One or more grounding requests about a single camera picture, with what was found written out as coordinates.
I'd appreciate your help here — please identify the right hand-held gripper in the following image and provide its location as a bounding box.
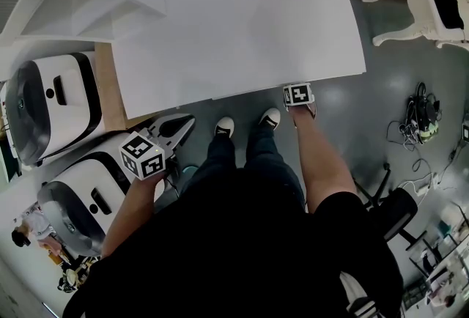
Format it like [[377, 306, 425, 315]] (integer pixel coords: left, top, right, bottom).
[[281, 81, 317, 111]]

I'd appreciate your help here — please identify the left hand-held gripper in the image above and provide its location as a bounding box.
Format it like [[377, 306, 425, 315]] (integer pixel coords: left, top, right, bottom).
[[119, 112, 197, 182]]

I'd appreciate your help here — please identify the person's right forearm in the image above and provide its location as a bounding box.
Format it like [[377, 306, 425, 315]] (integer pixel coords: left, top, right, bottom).
[[287, 103, 358, 215]]

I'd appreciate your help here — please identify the person's left forearm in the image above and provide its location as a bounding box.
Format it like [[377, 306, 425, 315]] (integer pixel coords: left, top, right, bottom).
[[100, 173, 166, 259]]

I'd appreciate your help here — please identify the white desk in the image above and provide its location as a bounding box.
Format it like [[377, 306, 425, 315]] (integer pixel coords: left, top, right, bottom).
[[109, 0, 367, 120]]

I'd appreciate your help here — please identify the person's right white shoe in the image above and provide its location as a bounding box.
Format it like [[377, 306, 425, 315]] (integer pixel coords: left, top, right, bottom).
[[258, 107, 282, 130]]

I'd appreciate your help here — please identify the person's white shoe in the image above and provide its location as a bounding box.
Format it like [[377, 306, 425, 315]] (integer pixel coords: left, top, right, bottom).
[[258, 107, 282, 130], [214, 117, 235, 138]]

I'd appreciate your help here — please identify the person's left leg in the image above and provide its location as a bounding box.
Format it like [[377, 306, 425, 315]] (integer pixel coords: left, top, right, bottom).
[[181, 131, 237, 200]]

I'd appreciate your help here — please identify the person's leg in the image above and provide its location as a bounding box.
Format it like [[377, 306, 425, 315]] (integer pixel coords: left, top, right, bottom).
[[181, 131, 237, 200], [243, 122, 305, 207]]

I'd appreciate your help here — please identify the person's left white shoe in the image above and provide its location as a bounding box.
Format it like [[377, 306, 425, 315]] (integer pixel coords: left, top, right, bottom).
[[214, 117, 235, 138]]

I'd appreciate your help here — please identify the person's right leg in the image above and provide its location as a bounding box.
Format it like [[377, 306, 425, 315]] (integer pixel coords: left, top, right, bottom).
[[243, 122, 305, 207]]

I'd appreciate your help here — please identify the brown cardboard box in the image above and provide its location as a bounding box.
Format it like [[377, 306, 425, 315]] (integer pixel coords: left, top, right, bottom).
[[94, 42, 129, 133]]

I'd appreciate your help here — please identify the white black appliance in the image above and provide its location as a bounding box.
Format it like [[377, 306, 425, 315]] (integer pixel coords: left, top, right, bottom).
[[36, 131, 166, 259], [3, 51, 103, 167]]

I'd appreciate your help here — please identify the person's black shirt torso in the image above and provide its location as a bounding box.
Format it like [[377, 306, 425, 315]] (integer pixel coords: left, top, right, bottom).
[[64, 168, 404, 318]]

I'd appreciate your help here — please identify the black office chair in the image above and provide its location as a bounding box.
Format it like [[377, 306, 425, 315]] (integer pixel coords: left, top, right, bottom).
[[353, 162, 440, 251]]

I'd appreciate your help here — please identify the black cloth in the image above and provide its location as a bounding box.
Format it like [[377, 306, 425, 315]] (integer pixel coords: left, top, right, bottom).
[[431, 0, 465, 31]]

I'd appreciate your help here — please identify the white fluted glass cabinet door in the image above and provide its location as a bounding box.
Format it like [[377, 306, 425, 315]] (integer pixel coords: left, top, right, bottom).
[[0, 0, 25, 35]]

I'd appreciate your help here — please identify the black cable bundle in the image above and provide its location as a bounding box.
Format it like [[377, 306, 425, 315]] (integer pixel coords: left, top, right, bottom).
[[386, 81, 443, 149]]

